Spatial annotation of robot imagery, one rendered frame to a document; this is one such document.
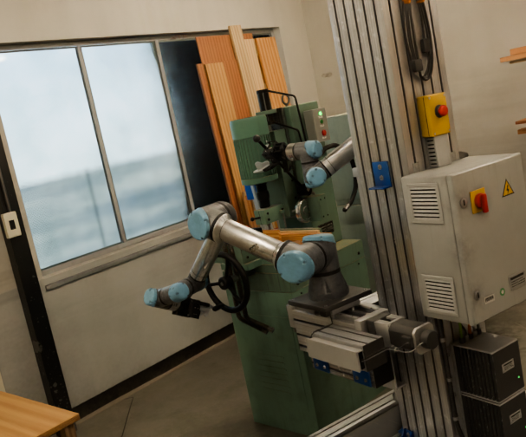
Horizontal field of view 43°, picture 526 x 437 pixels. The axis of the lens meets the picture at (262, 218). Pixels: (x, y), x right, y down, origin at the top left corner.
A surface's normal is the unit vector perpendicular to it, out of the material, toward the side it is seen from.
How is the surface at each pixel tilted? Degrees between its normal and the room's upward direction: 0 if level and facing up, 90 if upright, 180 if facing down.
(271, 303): 90
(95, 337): 90
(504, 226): 90
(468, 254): 90
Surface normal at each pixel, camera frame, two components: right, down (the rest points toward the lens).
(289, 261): -0.45, 0.29
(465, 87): -0.64, 0.25
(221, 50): 0.72, -0.08
